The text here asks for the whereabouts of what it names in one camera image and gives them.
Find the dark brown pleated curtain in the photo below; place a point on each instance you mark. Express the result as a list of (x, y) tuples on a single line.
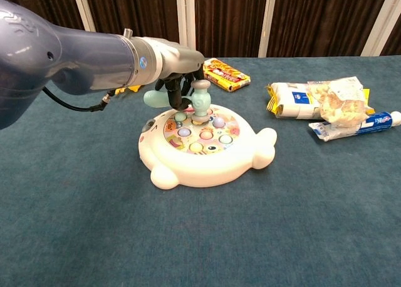
[(232, 17)]

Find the yellow red snack package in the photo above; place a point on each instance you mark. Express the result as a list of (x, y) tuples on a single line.
[(227, 74)]

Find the blue white toothpaste tube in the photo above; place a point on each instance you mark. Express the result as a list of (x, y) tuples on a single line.
[(376, 123)]

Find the white whale whack-a-mole toy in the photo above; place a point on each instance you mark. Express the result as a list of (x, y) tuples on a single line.
[(200, 171)]

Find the teal felt table cover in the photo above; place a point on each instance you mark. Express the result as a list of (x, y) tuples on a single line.
[(94, 230)]

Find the white frame pole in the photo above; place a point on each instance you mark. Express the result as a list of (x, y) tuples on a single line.
[(83, 8), (185, 17), (267, 20), (380, 20)]

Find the mint green toy hammer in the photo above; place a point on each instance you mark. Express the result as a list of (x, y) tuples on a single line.
[(200, 103)]

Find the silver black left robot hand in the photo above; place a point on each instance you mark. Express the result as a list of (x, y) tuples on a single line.
[(181, 61)]

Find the white yellow biscuit package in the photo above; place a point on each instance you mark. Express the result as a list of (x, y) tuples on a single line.
[(289, 102)]

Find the yellow rubber chicken toy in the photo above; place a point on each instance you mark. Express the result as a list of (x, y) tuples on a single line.
[(133, 88)]

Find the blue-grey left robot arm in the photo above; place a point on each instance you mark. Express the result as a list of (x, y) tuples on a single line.
[(78, 58)]

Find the clear bag of bread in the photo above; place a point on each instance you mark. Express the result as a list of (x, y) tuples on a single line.
[(340, 106)]

